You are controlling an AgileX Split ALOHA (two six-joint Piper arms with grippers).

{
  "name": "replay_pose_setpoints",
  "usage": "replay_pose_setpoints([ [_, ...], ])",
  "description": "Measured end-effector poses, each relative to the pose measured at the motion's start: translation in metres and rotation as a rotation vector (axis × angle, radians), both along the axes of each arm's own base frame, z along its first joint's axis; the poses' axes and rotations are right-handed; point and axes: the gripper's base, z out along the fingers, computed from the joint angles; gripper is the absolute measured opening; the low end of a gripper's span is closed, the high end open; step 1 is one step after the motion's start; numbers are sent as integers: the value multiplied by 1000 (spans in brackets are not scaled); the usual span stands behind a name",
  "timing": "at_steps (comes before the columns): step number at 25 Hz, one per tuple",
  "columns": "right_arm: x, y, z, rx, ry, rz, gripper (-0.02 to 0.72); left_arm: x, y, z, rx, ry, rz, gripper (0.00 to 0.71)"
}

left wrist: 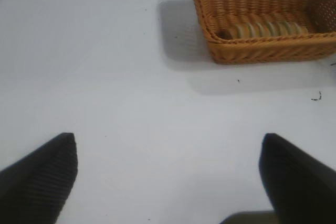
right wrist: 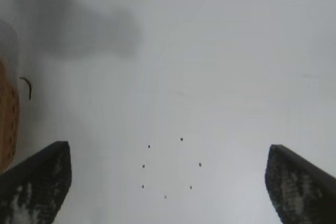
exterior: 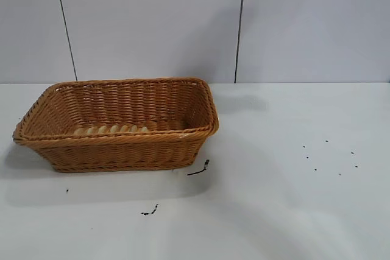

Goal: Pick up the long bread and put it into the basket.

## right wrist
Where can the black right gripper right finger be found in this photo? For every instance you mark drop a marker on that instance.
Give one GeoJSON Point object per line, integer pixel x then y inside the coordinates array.
{"type": "Point", "coordinates": [302, 190]}

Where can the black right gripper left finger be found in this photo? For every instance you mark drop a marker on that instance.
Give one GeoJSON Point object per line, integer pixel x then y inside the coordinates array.
{"type": "Point", "coordinates": [36, 182]}

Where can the brown woven wicker basket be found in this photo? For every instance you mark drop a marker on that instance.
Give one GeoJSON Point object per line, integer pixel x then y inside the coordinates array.
{"type": "Point", "coordinates": [9, 119]}

